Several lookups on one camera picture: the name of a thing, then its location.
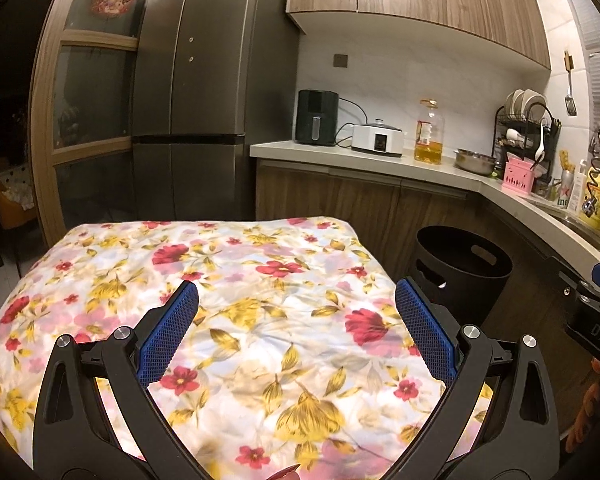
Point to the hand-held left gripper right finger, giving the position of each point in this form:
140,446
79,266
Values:
425,332

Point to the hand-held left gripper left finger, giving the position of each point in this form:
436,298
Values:
170,335

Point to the black trash bin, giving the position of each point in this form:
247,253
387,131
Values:
480,290

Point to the person's right hand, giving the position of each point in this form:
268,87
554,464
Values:
587,405

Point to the white green can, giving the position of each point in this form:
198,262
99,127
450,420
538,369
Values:
562,195

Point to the floral printed blanket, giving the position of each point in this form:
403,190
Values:
280,310

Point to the pink utensil holder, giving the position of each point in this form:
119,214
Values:
517,177

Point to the white plastic ladle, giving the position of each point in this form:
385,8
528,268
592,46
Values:
540,152

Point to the wooden lower cabinets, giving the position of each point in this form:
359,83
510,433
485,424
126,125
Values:
330,195

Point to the steel bowl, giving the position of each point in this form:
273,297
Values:
475,162

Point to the cooking oil bottle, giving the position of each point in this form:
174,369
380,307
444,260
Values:
428,152

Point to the black dish rack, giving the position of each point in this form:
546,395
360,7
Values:
522,121

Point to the hanging metal spatula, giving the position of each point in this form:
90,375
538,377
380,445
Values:
570,106

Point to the row of white plates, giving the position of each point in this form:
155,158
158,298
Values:
530,102

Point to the white rice cooker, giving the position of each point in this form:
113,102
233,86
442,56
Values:
375,141

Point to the orange chair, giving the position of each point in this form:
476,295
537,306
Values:
10,215

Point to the beige kitchen countertop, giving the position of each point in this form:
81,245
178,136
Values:
305,152

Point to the black air fryer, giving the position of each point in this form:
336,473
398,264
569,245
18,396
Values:
316,110

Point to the dark grey refrigerator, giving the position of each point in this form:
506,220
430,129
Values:
205,85

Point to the wooden glass door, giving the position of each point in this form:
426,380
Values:
95,46

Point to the dark wall socket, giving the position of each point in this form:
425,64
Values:
339,60

